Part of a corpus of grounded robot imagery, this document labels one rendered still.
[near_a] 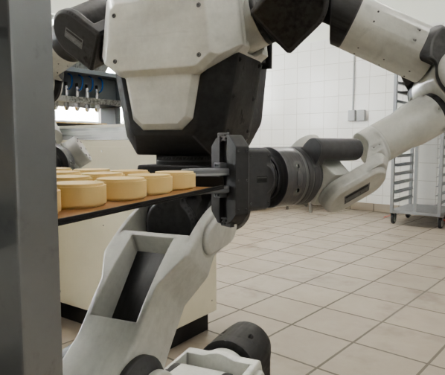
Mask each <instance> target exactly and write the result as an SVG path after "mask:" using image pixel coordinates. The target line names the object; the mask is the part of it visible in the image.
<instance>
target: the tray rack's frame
mask: <svg viewBox="0 0 445 375"><path fill-rule="evenodd" d="M397 81H398V75H397V74H394V102H393V112H394V111H395V110H396V109H397V87H398V84H397ZM444 136H445V132H444V133H442V134H441V144H440V162H439V180H438V206H437V205H420V204H417V169H418V149H419V146H417V147H415V161H414V201H413V204H407V205H403V206H400V207H397V208H394V203H393V199H394V193H393V192H394V173H395V166H394V164H395V158H393V159H392V160H391V192H390V213H391V215H392V214H393V213H394V220H396V219H397V214H412V215H421V216H429V217H438V220H439V219H440V217H442V225H443V224H444V221H443V218H444V217H445V216H444V215H445V206H442V188H443V170H444Z"/></svg>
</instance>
